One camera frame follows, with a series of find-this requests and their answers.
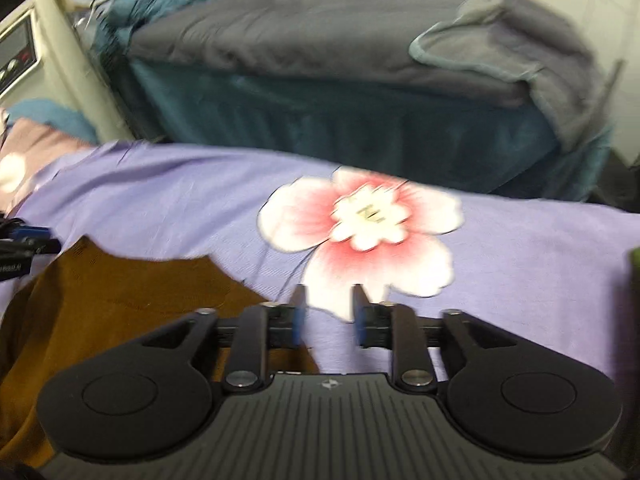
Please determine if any teal cloth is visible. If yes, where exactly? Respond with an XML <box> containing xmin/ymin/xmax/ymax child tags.
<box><xmin>9</xmin><ymin>99</ymin><xmax>98</xmax><ymax>145</ymax></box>

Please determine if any beige appliance with control panel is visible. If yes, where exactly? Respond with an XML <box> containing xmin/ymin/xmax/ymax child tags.
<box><xmin>0</xmin><ymin>0</ymin><xmax>123</xmax><ymax>143</ymax></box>

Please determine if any pink floral pillow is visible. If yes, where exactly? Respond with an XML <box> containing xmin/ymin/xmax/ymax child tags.
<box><xmin>0</xmin><ymin>110</ymin><xmax>96</xmax><ymax>213</ymax></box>

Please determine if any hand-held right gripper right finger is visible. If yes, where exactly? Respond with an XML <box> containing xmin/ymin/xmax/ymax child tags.
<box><xmin>352</xmin><ymin>284</ymin><xmax>519</xmax><ymax>394</ymax></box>

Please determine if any purple floral bedsheet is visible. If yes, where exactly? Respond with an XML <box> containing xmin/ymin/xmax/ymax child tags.
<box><xmin>0</xmin><ymin>140</ymin><xmax>640</xmax><ymax>413</ymax></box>

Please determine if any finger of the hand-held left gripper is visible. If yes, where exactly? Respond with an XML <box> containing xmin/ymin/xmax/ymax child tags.
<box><xmin>0</xmin><ymin>217</ymin><xmax>62</xmax><ymax>257</ymax></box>

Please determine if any brown knit top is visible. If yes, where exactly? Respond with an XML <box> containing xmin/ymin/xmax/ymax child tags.
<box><xmin>0</xmin><ymin>236</ymin><xmax>321</xmax><ymax>468</ymax></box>

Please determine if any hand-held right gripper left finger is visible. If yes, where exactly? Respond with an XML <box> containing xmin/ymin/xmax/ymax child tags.
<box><xmin>141</xmin><ymin>284</ymin><xmax>307</xmax><ymax>394</ymax></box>

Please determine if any grey blanket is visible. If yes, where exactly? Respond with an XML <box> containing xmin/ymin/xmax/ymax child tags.
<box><xmin>127</xmin><ymin>0</ymin><xmax>608</xmax><ymax>153</ymax></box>

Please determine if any teal bed skirt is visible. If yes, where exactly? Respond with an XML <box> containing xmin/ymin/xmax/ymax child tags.
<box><xmin>117</xmin><ymin>57</ymin><xmax>613</xmax><ymax>202</ymax></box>

